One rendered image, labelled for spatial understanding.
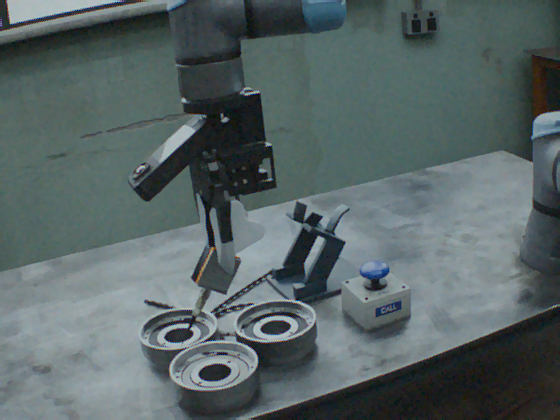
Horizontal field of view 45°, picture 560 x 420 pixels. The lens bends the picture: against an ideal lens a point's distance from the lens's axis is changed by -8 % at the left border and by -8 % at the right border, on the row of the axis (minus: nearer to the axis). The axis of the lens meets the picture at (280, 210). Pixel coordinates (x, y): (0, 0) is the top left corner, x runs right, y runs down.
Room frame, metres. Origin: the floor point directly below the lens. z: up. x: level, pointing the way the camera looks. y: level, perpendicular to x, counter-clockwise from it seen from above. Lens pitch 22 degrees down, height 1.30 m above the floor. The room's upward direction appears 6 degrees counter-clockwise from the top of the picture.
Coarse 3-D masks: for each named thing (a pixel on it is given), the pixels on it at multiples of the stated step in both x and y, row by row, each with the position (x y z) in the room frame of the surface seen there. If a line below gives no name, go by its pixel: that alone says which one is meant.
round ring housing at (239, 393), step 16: (192, 352) 0.75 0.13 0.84; (224, 352) 0.75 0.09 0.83; (240, 352) 0.74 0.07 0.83; (176, 368) 0.72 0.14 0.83; (208, 368) 0.72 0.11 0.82; (224, 368) 0.72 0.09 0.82; (256, 368) 0.69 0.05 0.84; (176, 384) 0.68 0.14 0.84; (208, 384) 0.68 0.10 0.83; (224, 384) 0.68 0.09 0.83; (240, 384) 0.66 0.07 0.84; (256, 384) 0.69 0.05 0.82; (192, 400) 0.66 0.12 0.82; (208, 400) 0.65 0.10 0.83; (224, 400) 0.66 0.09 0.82; (240, 400) 0.66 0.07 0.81
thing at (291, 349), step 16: (256, 304) 0.84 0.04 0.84; (272, 304) 0.85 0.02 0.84; (288, 304) 0.84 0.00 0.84; (304, 304) 0.83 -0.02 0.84; (240, 320) 0.82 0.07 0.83; (272, 320) 0.82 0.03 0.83; (288, 320) 0.81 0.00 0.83; (240, 336) 0.77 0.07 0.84; (272, 336) 0.78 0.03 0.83; (304, 336) 0.76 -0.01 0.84; (256, 352) 0.75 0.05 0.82; (272, 352) 0.75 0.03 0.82; (288, 352) 0.75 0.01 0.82; (304, 352) 0.76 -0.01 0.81
